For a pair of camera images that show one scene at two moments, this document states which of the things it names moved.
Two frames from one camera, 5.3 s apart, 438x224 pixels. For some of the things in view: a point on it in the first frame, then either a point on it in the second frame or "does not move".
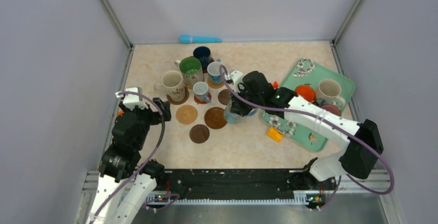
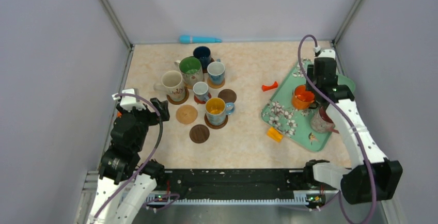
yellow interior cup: [235, 118] to [216, 110]
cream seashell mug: [172, 82] does not move
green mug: [191, 69] does not move
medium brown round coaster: [181, 101] does not move
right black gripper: [236, 106] to [310, 71]
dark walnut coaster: [224, 96] does not move
